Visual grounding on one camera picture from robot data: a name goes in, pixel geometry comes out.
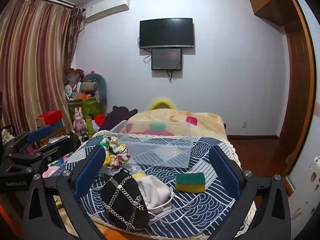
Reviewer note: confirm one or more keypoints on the blue box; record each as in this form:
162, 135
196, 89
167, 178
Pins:
57, 127

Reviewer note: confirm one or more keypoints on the floral scrunchie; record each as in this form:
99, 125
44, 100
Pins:
117, 152

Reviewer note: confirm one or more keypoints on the clear plastic box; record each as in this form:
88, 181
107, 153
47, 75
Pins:
160, 155

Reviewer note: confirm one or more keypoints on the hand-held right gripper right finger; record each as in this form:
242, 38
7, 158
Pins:
225, 172

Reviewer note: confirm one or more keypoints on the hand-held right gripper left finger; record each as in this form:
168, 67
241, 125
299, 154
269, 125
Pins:
90, 172

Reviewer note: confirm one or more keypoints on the small black monitor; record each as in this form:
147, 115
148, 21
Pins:
166, 58

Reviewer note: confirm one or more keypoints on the red box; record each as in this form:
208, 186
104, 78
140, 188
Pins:
50, 117

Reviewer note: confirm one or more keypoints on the green bottle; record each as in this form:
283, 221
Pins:
89, 126

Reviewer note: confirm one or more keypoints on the white face mask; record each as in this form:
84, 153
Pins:
155, 190

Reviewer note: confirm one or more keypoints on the dark purple clothing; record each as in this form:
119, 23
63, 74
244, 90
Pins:
117, 116

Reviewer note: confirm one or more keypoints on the clear plastic bag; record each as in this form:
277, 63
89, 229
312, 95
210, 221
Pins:
125, 170

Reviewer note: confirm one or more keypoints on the white air conditioner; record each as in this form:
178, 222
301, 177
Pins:
107, 7

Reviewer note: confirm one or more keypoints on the pink bunny doll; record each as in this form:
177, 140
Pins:
80, 122

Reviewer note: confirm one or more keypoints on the large black television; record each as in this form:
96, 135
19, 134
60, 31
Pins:
166, 32

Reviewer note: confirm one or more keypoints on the red cloth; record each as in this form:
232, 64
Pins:
99, 120

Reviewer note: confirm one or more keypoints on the grey plush toy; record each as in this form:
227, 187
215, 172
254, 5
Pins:
96, 85

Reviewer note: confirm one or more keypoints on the wall socket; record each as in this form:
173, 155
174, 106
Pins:
244, 124

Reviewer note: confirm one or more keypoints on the white door with stickers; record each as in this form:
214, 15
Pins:
310, 185

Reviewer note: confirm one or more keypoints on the blue patterned tablecloth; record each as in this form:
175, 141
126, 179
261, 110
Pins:
200, 205

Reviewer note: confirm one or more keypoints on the green cardboard box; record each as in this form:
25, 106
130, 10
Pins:
87, 107

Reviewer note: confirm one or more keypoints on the yellow cloth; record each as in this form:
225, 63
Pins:
139, 175

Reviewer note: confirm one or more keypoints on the striped brown curtain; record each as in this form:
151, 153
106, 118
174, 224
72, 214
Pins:
32, 67

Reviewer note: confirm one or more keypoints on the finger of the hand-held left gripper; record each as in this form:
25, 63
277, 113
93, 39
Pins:
40, 132
62, 142

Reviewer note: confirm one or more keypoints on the green and yellow sponge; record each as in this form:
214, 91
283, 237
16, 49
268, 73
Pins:
190, 180

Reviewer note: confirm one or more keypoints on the pile of toys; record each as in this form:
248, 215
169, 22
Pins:
73, 85

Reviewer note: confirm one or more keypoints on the beige blanket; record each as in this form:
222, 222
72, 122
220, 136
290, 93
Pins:
175, 116

